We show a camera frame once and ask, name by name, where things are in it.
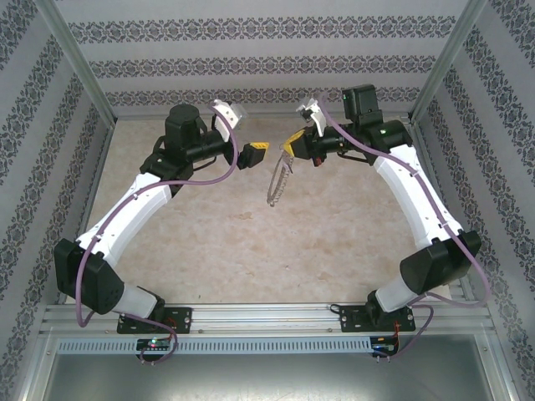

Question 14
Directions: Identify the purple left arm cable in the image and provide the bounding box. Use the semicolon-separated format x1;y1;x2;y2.
77;102;242;364

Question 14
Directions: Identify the aluminium mounting rail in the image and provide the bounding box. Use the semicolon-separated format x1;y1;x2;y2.
40;302;491;336

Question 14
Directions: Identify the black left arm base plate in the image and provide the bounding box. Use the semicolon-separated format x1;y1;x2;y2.
116;307;193;335

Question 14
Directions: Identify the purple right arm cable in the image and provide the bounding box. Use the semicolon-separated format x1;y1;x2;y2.
317;94;494;363

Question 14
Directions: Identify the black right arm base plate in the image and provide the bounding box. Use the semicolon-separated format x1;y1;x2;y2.
340;304;417;334

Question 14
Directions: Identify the controller board with led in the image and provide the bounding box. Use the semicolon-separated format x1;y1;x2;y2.
136;338;172;352
370;336;400;355

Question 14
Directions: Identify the grey sheet metal panel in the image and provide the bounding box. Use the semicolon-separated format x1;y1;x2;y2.
24;353;515;401

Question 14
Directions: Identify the aluminium frame post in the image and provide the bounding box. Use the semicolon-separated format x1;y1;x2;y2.
410;0;489;123
35;0;117;123

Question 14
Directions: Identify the right controller board with LED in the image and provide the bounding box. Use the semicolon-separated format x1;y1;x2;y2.
370;336;400;355

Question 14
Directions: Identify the grey slotted cable duct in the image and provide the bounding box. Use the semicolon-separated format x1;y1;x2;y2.
56;337;373;355

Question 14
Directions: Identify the aluminium table side rail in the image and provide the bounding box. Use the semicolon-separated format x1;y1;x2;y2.
403;116;476;302
56;119;116;305

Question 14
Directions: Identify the left controller board with LED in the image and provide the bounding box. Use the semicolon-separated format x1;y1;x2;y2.
136;338;172;352

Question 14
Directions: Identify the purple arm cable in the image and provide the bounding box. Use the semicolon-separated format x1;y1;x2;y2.
77;102;242;364
317;94;494;363

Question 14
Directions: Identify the aluminium table end rail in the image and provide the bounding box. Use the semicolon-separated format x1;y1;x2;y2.
111;106;415;122

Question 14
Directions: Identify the silver metal watch band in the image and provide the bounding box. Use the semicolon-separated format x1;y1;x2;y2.
266;152;296;206

